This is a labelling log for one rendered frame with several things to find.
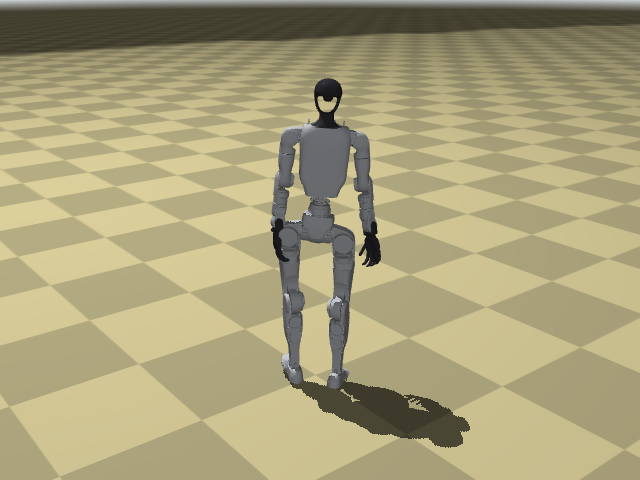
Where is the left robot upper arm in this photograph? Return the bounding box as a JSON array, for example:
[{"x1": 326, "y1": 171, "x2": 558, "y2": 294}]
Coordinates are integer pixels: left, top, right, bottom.
[{"x1": 278, "y1": 126, "x2": 303, "y2": 188}]

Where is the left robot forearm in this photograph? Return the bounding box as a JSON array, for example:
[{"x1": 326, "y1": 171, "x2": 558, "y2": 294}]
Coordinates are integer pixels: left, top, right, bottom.
[{"x1": 270, "y1": 172, "x2": 289, "y2": 228}]

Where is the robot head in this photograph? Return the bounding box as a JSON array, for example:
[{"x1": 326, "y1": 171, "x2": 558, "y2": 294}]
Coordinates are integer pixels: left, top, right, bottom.
[{"x1": 312, "y1": 78, "x2": 342, "y2": 129}]

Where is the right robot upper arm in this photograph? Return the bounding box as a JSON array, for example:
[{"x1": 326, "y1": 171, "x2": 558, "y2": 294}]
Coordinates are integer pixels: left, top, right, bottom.
[{"x1": 350, "y1": 130, "x2": 370, "y2": 192}]

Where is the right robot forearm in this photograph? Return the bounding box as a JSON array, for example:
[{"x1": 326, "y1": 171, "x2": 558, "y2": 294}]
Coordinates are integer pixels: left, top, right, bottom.
[{"x1": 358, "y1": 176, "x2": 377, "y2": 232}]

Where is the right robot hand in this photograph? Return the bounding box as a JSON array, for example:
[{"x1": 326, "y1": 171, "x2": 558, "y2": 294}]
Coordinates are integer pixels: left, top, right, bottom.
[{"x1": 359, "y1": 221, "x2": 381, "y2": 267}]

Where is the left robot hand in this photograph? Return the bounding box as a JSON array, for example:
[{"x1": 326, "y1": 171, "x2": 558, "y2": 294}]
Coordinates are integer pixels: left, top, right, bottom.
[{"x1": 271, "y1": 218, "x2": 290, "y2": 262}]

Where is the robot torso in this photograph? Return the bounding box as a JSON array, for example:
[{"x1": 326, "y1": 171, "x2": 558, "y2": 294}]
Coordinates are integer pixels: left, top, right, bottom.
[{"x1": 299, "y1": 119, "x2": 351, "y2": 243}]

